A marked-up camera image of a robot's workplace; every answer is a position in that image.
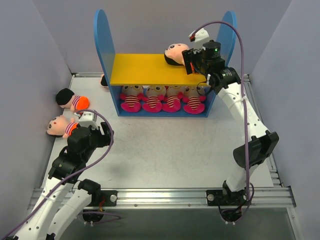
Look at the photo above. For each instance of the pink plush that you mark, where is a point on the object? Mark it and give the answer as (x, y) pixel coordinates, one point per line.
(172, 99)

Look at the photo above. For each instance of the aluminium back rail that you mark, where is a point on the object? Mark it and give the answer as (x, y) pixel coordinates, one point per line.
(87, 74)

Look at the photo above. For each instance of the blue and yellow toy shelf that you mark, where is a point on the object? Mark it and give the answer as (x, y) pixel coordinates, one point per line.
(149, 69)

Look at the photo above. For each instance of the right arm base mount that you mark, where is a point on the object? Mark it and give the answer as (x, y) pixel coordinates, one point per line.
(218, 197)

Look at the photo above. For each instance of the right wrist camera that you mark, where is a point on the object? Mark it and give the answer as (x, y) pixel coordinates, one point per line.
(200, 37)

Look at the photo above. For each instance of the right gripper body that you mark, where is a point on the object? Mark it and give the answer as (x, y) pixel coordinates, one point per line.
(188, 61)

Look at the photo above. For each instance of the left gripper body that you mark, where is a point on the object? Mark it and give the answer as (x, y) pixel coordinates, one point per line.
(76, 135)

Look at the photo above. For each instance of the black-haired doll behind shelf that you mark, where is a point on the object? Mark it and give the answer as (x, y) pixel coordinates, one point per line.
(103, 82)

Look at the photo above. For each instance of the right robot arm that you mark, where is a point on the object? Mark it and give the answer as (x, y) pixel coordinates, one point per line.
(259, 142)

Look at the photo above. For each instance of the black-haired doll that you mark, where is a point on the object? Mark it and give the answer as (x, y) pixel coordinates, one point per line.
(67, 99)
(103, 82)
(60, 126)
(173, 54)

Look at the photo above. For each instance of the aluminium front rail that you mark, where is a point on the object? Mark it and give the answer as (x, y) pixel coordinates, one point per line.
(160, 198)

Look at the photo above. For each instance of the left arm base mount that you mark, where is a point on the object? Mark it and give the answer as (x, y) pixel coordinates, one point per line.
(104, 198)

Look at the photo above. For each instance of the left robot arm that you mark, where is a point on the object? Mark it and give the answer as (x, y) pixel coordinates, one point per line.
(70, 163)

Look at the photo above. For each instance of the white plush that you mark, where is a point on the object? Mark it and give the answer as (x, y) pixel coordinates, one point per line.
(131, 96)
(153, 98)
(194, 97)

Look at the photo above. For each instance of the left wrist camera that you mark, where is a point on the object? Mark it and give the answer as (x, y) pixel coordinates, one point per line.
(87, 119)

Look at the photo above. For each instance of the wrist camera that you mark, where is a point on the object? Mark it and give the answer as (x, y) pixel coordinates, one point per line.
(200, 37)
(87, 119)

